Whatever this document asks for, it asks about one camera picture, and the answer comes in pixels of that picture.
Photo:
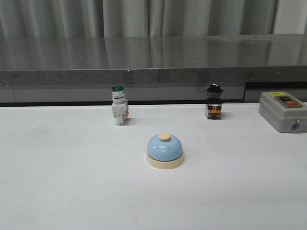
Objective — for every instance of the grey start-stop switch box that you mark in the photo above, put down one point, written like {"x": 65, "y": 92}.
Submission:
{"x": 284, "y": 112}

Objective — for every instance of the blue call bell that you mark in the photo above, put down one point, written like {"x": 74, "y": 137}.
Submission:
{"x": 164, "y": 151}

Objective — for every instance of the grey curtain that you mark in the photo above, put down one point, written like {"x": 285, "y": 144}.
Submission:
{"x": 150, "y": 18}

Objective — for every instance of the grey stone counter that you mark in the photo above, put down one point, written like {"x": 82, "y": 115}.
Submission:
{"x": 227, "y": 60}

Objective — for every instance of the black selector switch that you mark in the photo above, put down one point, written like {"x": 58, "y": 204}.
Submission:
{"x": 213, "y": 106}

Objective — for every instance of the green pushbutton switch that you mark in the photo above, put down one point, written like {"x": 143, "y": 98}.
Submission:
{"x": 120, "y": 108}

